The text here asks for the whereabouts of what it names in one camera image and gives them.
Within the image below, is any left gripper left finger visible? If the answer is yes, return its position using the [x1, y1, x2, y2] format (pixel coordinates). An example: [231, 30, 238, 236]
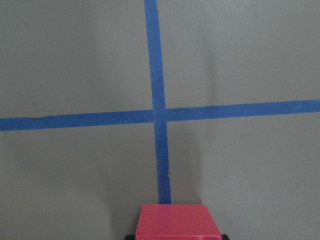
[124, 234, 136, 240]

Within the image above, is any red block start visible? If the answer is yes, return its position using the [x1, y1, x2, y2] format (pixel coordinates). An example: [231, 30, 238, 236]
[135, 204, 223, 240]

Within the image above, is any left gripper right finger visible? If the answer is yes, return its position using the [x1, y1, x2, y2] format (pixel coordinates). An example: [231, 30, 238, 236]
[221, 234, 229, 240]

